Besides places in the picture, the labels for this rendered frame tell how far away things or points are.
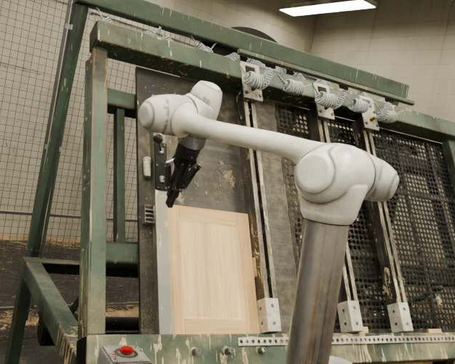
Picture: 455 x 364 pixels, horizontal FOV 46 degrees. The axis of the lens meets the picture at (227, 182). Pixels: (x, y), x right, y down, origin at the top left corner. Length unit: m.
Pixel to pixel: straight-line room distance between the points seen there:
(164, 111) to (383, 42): 7.20
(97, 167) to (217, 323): 0.71
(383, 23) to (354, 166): 7.52
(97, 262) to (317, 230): 0.88
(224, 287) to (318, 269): 0.89
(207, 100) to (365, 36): 7.26
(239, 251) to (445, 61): 6.09
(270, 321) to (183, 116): 0.93
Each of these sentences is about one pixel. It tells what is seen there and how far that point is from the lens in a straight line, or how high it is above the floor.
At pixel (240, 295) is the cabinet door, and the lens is 2.10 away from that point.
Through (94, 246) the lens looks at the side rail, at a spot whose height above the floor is 1.15.
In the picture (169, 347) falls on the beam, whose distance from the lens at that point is 1.89.
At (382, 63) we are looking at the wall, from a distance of 8.44.
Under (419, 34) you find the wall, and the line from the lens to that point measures 8.24.
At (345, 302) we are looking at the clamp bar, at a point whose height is 1.01.
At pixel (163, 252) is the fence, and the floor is 1.15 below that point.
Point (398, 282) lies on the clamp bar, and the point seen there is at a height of 1.10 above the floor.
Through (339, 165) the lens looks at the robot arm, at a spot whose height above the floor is 1.57.
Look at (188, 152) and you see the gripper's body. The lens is 1.70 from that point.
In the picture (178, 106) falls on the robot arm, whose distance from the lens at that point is 1.50.
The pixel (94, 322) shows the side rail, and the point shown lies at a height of 0.94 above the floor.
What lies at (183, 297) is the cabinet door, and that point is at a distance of 1.98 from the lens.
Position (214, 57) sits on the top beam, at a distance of 2.42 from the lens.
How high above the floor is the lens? 1.56
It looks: 4 degrees down
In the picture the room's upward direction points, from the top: 11 degrees clockwise
